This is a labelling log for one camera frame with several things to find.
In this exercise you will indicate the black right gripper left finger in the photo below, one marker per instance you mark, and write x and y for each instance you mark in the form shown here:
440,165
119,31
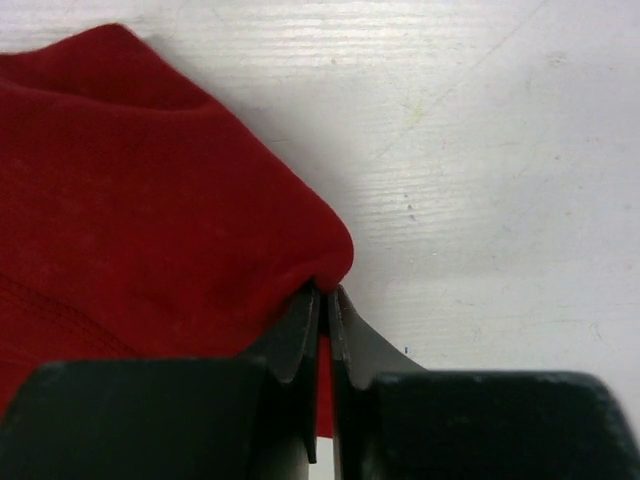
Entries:
250,416

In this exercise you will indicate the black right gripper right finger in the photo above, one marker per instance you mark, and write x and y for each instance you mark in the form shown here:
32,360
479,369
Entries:
394,419

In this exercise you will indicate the dark red t shirt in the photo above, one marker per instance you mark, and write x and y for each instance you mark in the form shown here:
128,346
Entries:
139,217

